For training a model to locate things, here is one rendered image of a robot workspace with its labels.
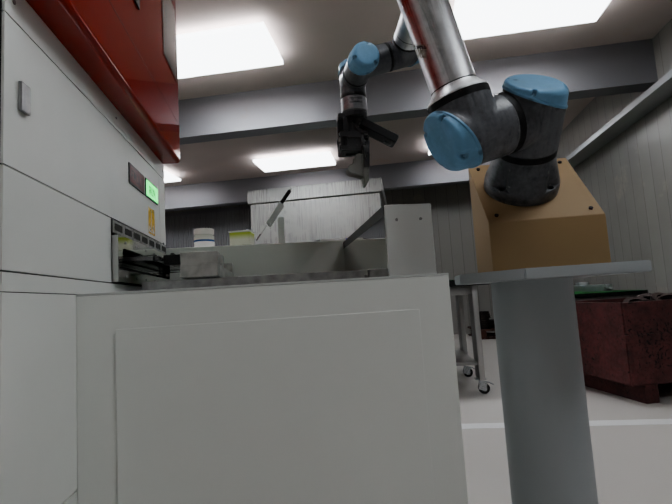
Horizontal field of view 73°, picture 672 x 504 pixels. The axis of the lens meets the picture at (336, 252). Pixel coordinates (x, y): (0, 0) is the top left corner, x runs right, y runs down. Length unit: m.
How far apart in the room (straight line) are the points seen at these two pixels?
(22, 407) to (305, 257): 0.90
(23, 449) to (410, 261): 0.65
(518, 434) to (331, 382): 0.41
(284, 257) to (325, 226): 4.30
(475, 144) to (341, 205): 4.90
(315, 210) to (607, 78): 3.35
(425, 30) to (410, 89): 4.03
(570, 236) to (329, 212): 4.85
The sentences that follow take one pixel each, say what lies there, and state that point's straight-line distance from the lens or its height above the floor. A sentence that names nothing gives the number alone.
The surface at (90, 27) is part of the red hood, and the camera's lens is 0.89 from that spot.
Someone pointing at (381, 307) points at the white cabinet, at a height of 0.77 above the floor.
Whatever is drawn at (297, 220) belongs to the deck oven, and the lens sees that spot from 5.78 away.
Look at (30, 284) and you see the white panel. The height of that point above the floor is 0.83.
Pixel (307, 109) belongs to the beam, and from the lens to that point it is 4.98.
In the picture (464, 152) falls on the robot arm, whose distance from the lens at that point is 0.85.
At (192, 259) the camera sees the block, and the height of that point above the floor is 0.89.
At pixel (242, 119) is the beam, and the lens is 5.14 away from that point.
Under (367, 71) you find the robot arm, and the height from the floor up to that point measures 1.37.
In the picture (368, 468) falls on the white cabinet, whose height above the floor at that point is 0.50.
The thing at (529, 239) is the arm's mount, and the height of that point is 0.88.
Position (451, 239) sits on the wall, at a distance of 8.67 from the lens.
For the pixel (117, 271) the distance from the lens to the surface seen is 1.00.
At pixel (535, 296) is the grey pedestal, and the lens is 0.97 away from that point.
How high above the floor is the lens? 0.79
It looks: 6 degrees up
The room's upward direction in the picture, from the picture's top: 4 degrees counter-clockwise
